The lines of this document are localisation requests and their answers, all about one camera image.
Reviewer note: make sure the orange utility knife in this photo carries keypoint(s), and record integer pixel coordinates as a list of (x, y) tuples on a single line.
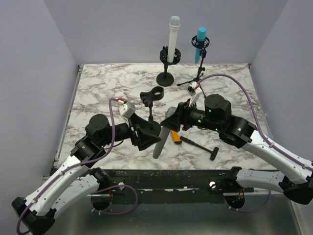
[(175, 137)]

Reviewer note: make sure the white microphone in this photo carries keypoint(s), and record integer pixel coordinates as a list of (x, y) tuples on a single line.
[(174, 26)]

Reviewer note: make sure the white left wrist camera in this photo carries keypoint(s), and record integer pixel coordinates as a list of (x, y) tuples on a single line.
[(126, 108)]

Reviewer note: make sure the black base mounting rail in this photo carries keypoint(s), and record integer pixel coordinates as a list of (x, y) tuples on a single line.
[(165, 186)]

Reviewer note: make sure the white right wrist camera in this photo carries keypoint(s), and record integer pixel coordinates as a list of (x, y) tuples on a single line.
[(195, 91)]

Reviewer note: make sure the black tripod microphone stand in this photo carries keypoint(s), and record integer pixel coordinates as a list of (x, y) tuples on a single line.
[(200, 44)]

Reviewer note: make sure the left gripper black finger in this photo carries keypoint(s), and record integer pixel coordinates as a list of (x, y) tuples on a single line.
[(145, 127), (147, 141)]

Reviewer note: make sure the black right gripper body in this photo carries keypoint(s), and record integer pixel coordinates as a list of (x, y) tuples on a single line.
[(192, 115)]

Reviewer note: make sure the black clip microphone stand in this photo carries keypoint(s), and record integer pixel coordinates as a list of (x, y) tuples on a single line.
[(147, 98)]

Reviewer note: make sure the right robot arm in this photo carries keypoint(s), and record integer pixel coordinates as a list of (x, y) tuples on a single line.
[(293, 179)]

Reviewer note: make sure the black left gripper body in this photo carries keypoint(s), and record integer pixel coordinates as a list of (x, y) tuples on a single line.
[(134, 135)]

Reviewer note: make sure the black shock-mount round-base stand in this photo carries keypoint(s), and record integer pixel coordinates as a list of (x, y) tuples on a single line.
[(165, 79)]

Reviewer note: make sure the grey silver microphone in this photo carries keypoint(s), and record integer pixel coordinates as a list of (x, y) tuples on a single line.
[(163, 135)]

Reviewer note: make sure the black hammer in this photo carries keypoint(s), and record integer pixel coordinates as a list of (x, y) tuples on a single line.
[(213, 152)]

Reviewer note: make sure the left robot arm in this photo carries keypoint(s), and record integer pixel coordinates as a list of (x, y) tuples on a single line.
[(75, 178)]

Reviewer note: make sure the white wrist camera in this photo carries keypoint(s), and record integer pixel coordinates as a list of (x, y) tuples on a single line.
[(126, 108), (195, 91)]

